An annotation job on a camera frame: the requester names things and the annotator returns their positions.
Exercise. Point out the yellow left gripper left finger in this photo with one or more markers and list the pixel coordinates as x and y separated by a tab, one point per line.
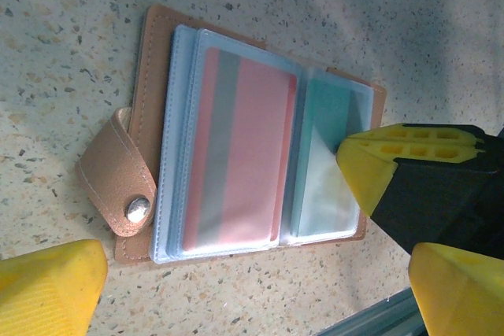
47	296

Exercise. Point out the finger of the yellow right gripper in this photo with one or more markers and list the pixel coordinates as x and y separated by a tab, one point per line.
433	194
413	133

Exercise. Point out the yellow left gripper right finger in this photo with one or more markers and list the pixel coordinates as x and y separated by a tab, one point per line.
464	296

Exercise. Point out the green VIP card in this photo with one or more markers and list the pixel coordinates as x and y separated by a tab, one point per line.
327	115

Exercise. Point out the red white card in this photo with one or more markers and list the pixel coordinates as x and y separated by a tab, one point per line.
256	135
293	108

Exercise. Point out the tan leather card holder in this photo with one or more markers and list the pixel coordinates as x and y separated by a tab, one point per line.
153	56

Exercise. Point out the aluminium front rail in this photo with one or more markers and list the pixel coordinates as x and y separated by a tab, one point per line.
378	320

